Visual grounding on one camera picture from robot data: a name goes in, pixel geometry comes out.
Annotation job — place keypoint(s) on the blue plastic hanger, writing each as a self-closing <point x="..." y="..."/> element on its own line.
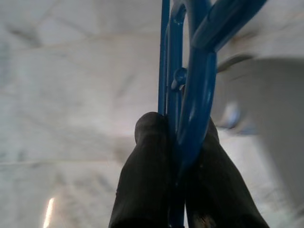
<point x="202" y="95"/>

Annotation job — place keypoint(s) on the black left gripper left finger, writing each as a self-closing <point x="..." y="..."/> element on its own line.
<point x="147" y="178"/>

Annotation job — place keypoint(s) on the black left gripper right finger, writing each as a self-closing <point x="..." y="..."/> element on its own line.
<point x="213" y="190"/>

